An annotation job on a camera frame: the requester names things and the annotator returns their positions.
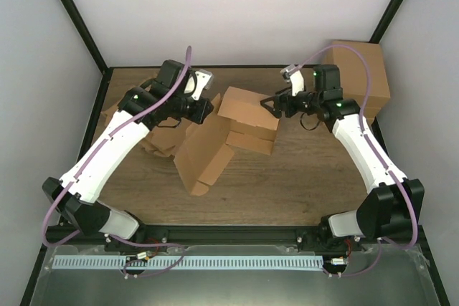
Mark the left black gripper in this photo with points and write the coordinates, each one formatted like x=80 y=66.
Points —
x=199 y=115

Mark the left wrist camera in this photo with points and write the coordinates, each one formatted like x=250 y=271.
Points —
x=199 y=81

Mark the brown cardboard box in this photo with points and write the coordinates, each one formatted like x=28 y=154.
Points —
x=237 y=120

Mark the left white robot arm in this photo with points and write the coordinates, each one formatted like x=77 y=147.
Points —
x=175 y=92

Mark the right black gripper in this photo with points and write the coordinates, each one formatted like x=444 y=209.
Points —
x=278 y=100

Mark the top folded cardboard box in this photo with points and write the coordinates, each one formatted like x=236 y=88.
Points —
x=353 y=72

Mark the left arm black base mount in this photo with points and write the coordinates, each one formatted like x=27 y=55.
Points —
x=147 y=237

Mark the stack of flat cardboard blanks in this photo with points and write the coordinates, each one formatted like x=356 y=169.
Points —
x=164 y=140

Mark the light blue slotted cable duct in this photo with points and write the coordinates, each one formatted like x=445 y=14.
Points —
x=113 y=262

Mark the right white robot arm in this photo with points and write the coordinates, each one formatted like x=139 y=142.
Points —
x=393 y=201

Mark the middle folded cardboard box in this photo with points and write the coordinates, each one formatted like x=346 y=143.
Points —
x=371 y=111

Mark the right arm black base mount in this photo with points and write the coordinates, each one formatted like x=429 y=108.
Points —
x=319 y=238

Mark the folded cardboard box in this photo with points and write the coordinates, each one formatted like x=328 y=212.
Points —
x=371 y=111
x=370 y=120
x=353 y=72

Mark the bottom folded cardboard box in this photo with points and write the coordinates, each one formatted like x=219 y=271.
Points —
x=370 y=120

